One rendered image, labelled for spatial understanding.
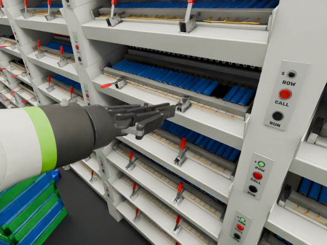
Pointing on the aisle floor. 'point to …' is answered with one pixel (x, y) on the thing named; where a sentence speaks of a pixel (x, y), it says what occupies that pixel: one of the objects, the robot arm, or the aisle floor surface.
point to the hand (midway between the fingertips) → (162, 111)
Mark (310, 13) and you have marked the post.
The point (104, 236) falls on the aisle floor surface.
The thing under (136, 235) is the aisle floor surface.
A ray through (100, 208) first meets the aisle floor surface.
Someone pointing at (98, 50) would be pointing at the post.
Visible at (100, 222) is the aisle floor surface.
